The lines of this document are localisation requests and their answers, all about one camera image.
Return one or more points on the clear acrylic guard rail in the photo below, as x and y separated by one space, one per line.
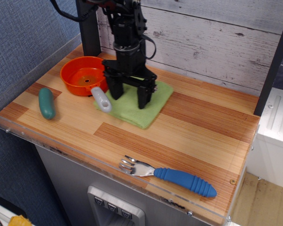
203 129

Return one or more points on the white ribbed appliance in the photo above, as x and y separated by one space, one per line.
265 159

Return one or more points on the green cloth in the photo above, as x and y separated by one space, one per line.
126 107

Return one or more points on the teal oval soap bar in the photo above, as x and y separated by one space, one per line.
46 103

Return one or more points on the orange pot with grey handle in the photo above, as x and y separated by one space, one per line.
84 76

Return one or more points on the silver button panel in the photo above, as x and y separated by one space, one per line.
109 210

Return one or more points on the dark right vertical post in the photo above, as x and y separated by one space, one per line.
270 78

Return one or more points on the dark vertical post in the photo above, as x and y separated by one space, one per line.
270 78
89 29

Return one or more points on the grey cabinet front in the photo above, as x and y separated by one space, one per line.
71 180

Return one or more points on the dark left vertical post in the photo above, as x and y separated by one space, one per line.
89 29

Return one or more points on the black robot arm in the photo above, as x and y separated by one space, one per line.
128 25

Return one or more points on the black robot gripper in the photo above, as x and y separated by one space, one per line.
129 68

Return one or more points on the fork with blue handle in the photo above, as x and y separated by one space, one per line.
191 182

